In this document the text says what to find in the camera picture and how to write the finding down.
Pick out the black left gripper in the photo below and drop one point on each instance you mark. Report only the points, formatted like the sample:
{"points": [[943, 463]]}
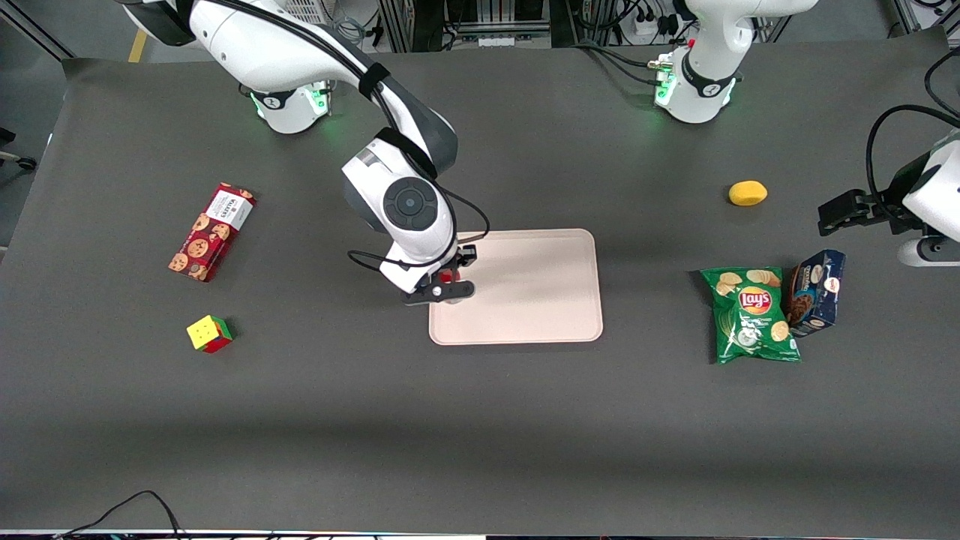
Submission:
{"points": [[879, 202]]}

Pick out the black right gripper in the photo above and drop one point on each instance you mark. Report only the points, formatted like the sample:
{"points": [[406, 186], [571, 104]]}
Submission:
{"points": [[465, 257]]}

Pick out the red coke bottle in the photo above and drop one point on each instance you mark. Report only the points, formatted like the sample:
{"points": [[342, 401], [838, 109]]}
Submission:
{"points": [[448, 277]]}

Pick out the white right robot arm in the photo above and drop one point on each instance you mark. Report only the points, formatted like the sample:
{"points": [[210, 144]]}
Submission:
{"points": [[300, 45]]}

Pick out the beige plastic tray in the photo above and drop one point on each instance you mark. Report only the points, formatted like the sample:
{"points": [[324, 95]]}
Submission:
{"points": [[532, 289]]}

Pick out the dark blue cookie box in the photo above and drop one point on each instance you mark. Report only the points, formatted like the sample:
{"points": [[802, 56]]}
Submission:
{"points": [[817, 292]]}

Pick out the yellow lemon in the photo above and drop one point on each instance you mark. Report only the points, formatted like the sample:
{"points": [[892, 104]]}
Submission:
{"points": [[748, 193]]}

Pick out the dark grey table mat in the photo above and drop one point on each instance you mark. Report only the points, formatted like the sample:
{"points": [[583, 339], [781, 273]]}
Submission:
{"points": [[480, 420]]}

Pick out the green Lays chips bag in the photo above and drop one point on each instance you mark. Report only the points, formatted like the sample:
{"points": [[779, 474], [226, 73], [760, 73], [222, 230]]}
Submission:
{"points": [[750, 322]]}

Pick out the red cookie box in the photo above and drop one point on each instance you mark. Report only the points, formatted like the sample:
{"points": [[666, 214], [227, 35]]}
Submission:
{"points": [[210, 232]]}

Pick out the multicolour puzzle cube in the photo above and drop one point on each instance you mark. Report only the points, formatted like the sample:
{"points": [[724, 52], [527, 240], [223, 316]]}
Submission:
{"points": [[210, 335]]}

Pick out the aluminium equipment rack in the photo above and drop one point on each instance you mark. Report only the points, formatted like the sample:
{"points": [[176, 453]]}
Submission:
{"points": [[420, 22]]}

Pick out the white power strip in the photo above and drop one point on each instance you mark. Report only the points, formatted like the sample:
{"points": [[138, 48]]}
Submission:
{"points": [[646, 26]]}

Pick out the white perforated box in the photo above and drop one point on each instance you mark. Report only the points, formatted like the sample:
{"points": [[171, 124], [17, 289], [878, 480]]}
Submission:
{"points": [[307, 9]]}

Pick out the black chair base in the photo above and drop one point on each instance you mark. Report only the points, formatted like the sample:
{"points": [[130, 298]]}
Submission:
{"points": [[22, 160]]}

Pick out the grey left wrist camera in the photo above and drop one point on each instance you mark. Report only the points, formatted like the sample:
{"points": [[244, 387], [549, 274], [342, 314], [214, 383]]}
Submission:
{"points": [[926, 253]]}

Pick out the aluminium frame profile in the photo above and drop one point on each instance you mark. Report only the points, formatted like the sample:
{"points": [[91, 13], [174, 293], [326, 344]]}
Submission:
{"points": [[911, 15]]}

